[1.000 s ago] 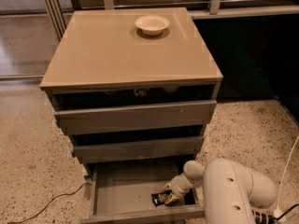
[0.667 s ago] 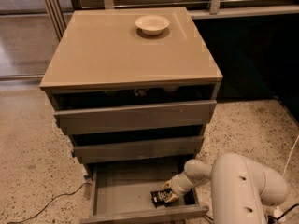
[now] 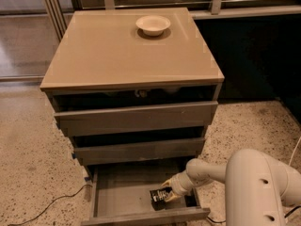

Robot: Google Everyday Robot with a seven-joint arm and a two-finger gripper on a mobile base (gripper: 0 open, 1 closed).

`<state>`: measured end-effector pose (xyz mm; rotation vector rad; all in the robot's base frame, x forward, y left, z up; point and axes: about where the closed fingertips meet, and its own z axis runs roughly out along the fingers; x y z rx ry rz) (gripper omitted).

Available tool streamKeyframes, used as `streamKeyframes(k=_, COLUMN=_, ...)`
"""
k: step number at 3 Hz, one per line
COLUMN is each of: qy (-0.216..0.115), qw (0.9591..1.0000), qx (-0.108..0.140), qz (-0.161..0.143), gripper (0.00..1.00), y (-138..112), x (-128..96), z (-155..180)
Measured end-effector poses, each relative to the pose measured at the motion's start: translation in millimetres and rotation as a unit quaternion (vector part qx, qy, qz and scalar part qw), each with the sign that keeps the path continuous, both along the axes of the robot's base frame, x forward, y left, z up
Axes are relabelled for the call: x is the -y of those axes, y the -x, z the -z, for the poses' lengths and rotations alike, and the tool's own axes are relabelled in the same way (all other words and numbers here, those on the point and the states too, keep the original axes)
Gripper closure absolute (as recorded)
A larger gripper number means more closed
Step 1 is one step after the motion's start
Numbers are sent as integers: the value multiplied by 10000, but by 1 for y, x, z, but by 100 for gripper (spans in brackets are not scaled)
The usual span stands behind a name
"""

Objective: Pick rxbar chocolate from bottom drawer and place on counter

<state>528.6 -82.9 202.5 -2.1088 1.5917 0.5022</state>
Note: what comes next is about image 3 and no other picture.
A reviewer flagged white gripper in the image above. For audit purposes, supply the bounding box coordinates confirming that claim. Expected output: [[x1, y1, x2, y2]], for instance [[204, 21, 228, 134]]
[[161, 171, 196, 202]]

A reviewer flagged black rxbar chocolate wrapper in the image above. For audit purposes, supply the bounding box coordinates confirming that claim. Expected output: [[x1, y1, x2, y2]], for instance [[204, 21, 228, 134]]
[[150, 187, 172, 203]]

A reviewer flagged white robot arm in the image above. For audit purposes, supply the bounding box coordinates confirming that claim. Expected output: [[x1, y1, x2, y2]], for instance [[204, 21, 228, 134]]
[[162, 149, 301, 226]]

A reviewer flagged middle grey drawer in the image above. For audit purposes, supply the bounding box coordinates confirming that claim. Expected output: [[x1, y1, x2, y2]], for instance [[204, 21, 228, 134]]
[[74, 137, 205, 166]]

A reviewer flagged bottom grey open drawer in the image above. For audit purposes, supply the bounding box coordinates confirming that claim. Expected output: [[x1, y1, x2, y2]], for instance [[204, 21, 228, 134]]
[[81, 157, 210, 226]]

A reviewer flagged top grey drawer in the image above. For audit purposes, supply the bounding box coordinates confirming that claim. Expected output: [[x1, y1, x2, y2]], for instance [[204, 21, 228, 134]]
[[55, 101, 218, 137]]

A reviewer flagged grey drawer cabinet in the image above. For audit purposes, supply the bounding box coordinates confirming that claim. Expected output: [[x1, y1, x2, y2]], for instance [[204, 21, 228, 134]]
[[40, 7, 226, 181]]

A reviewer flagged white bowl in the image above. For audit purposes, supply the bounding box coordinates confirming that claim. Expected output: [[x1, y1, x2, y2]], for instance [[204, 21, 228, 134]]
[[135, 15, 171, 37]]

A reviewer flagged black floor cable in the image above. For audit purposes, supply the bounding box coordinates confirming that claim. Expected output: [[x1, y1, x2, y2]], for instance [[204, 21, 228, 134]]
[[7, 183, 94, 226]]

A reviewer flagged white power cable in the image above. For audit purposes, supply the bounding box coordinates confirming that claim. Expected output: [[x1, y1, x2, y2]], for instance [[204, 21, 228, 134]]
[[287, 136, 301, 168]]

